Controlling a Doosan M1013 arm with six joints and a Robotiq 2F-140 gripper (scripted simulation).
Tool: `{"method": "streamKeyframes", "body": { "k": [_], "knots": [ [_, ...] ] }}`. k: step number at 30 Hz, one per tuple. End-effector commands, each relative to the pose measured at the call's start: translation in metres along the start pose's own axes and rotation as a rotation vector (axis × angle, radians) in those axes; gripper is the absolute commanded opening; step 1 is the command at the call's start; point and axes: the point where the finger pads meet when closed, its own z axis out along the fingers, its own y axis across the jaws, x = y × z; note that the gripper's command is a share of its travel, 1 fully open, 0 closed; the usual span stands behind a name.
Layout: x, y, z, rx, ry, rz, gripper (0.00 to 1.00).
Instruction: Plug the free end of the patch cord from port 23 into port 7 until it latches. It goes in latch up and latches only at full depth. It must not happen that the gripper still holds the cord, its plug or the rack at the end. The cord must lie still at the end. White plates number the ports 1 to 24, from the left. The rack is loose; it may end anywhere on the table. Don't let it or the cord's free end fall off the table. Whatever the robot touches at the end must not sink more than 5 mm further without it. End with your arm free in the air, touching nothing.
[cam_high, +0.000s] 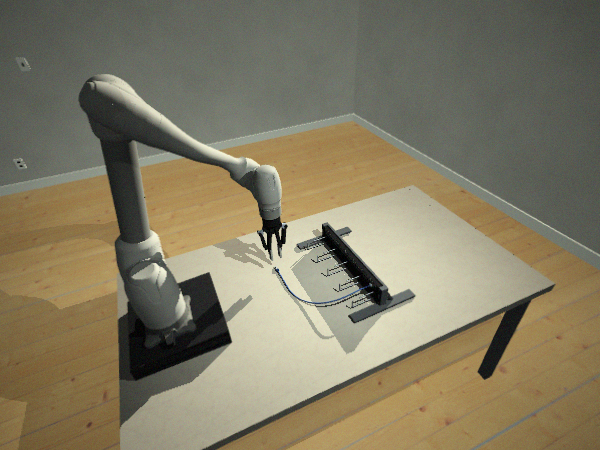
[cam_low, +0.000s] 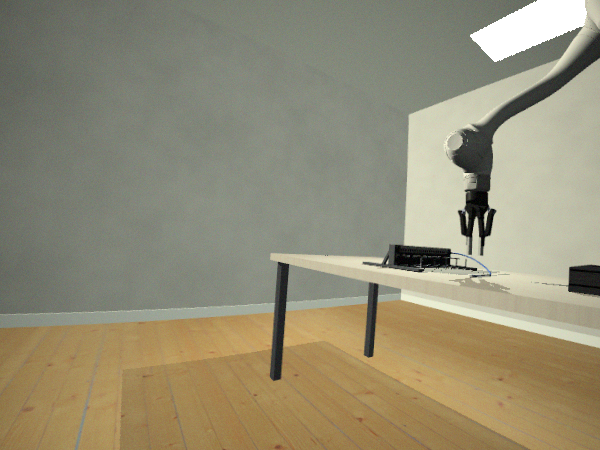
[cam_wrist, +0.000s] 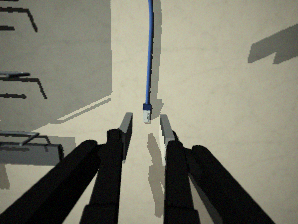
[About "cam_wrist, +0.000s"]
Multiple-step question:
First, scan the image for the blue patch cord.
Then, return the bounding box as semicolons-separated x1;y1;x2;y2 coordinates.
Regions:
145;0;153;105

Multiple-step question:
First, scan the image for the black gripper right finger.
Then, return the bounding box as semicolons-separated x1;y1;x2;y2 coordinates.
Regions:
159;114;276;224

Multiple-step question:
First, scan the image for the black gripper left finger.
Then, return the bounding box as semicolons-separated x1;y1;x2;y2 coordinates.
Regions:
0;112;133;224

